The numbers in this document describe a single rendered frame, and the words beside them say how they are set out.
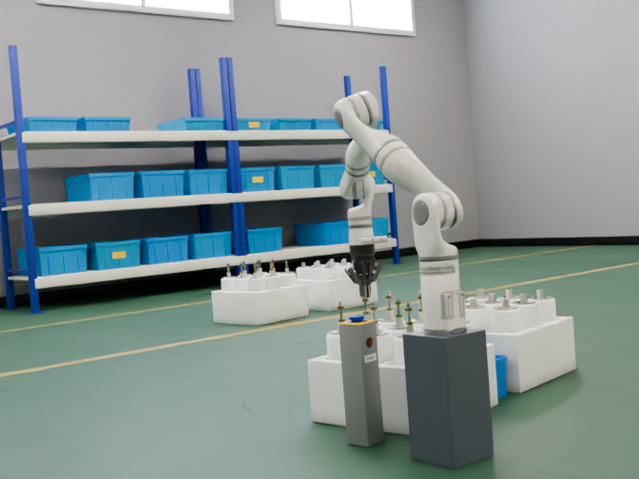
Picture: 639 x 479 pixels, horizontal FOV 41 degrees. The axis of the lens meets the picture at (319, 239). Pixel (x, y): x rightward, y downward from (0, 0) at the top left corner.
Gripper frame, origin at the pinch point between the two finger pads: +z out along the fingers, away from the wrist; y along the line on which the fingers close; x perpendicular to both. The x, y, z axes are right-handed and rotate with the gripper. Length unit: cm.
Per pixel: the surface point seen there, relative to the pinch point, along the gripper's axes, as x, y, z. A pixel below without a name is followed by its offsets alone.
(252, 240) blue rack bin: -437, -217, -4
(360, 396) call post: 28.7, 26.0, 22.8
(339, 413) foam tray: 7.7, 18.1, 32.0
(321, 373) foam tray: 2.4, 19.5, 21.1
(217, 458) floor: 8, 57, 36
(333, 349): 3.9, 16.0, 14.5
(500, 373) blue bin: 20.0, -33.6, 28.0
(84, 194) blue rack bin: -447, -75, -52
